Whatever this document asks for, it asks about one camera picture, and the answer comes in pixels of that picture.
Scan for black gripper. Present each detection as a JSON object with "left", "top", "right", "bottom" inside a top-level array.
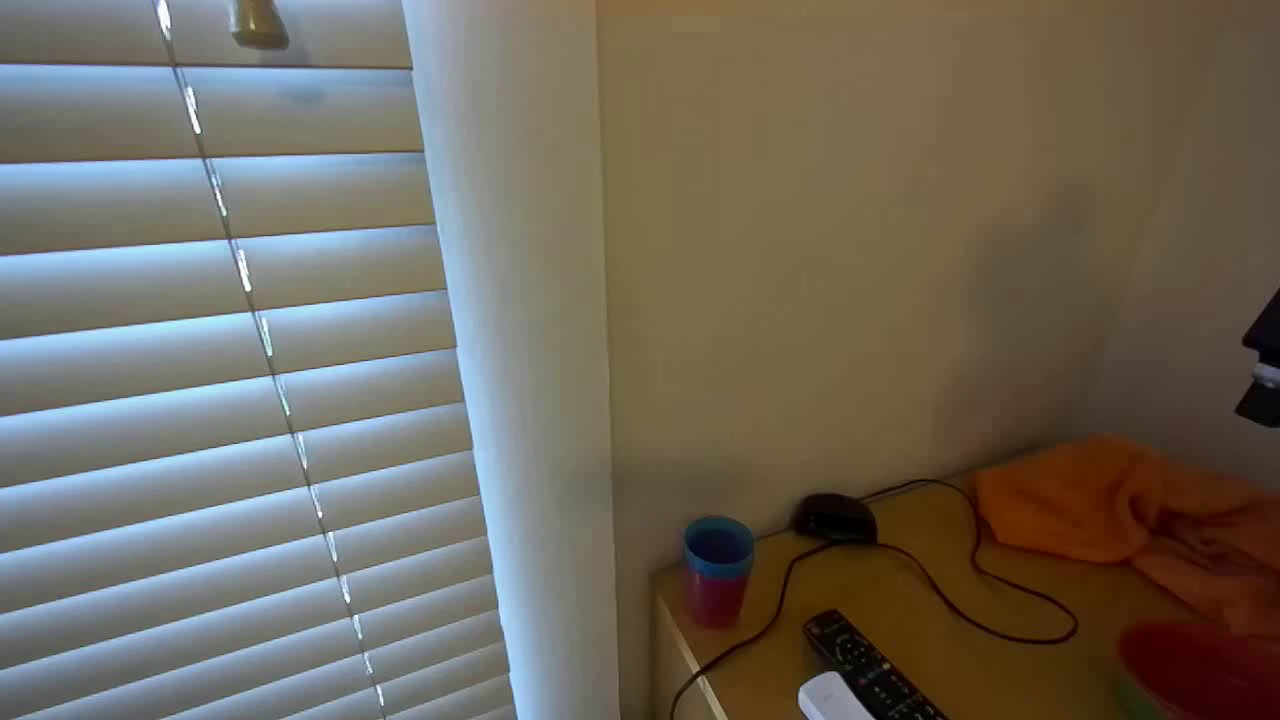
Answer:
[{"left": 1236, "top": 291, "right": 1280, "bottom": 429}]

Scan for green and pink bowl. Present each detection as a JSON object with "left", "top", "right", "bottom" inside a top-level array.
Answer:
[{"left": 1116, "top": 621, "right": 1280, "bottom": 720}]

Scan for orange towel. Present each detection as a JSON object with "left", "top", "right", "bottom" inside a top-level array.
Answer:
[{"left": 973, "top": 439, "right": 1280, "bottom": 640}]

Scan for wooden dresser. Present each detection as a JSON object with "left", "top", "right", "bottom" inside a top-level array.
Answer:
[{"left": 653, "top": 485, "right": 1202, "bottom": 720}]

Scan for black computer mouse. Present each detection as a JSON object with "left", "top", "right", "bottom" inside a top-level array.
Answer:
[{"left": 790, "top": 491, "right": 879, "bottom": 544}]

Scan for black remote control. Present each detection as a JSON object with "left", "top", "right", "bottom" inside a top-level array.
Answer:
[{"left": 803, "top": 610, "right": 947, "bottom": 720}]

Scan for blue and pink cup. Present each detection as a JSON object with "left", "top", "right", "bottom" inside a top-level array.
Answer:
[{"left": 684, "top": 515, "right": 755, "bottom": 627}]

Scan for white window blinds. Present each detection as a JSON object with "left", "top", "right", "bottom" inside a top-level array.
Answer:
[{"left": 0, "top": 0, "right": 511, "bottom": 720}]

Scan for black mouse cable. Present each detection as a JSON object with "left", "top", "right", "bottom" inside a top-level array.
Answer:
[{"left": 662, "top": 477, "right": 1085, "bottom": 720}]

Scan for brass blind cord knob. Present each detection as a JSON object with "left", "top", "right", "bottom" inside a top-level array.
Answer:
[{"left": 231, "top": 0, "right": 289, "bottom": 48}]

